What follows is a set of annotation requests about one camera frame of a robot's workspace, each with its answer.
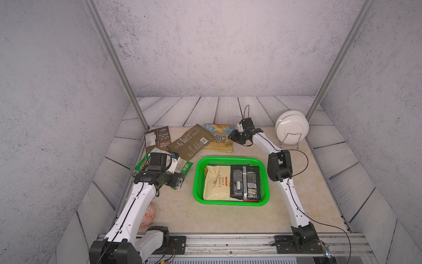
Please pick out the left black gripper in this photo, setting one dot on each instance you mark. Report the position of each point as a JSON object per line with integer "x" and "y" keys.
{"x": 177, "y": 179}

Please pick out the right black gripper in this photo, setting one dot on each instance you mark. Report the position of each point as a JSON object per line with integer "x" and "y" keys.
{"x": 233, "y": 137}

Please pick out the green Chuba cassava chips bag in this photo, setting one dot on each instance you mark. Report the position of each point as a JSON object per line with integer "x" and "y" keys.
{"x": 184, "y": 166}

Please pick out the yellow blue kettle chips bag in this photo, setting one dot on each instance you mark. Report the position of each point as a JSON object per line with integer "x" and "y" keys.
{"x": 221, "y": 141}

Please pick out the brown Lerna cassava bag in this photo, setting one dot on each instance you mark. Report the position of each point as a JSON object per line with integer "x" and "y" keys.
{"x": 191, "y": 142}

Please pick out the black and yellow snack bag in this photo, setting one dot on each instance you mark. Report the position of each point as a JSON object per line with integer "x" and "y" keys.
{"x": 245, "y": 183}

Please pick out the dark brown snack bag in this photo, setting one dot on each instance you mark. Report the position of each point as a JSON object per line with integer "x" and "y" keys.
{"x": 158, "y": 138}

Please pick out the red Lerna chips bag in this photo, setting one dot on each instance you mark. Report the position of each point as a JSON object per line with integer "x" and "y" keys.
{"x": 217, "y": 184}

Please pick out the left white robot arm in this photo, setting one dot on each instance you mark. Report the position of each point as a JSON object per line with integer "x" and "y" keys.
{"x": 121, "y": 245}

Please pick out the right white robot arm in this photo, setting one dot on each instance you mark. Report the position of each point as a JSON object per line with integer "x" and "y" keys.
{"x": 279, "y": 170}

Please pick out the green plastic mesh basket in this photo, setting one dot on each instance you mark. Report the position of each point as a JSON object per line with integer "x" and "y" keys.
{"x": 198, "y": 186}

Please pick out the red patterned bowl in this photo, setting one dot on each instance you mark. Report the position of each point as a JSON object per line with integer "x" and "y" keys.
{"x": 149, "y": 216}

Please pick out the white plate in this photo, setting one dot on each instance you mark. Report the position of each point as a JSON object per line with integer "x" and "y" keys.
{"x": 291, "y": 122}

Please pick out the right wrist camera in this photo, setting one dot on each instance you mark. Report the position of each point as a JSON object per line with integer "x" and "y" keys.
{"x": 240, "y": 126}

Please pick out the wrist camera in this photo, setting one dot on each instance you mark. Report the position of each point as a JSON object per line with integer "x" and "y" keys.
{"x": 174, "y": 163}
{"x": 240, "y": 126}

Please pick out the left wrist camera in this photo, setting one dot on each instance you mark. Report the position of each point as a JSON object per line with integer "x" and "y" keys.
{"x": 174, "y": 163}

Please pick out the metal wire plate stand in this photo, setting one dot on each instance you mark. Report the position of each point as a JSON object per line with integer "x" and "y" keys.
{"x": 291, "y": 139}

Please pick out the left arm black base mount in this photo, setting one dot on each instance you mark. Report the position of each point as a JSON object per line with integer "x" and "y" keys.
{"x": 174, "y": 245}

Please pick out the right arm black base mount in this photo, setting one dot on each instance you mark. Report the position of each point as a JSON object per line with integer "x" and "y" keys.
{"x": 298, "y": 243}

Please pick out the right aluminium frame post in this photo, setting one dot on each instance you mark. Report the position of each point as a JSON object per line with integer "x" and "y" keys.
{"x": 341, "y": 55}

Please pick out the aluminium frame post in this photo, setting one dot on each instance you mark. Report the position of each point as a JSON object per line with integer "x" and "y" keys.
{"x": 341, "y": 55}
{"x": 112, "y": 55}

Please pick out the left aluminium frame post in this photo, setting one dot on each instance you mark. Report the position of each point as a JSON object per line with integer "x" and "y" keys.
{"x": 112, "y": 55}

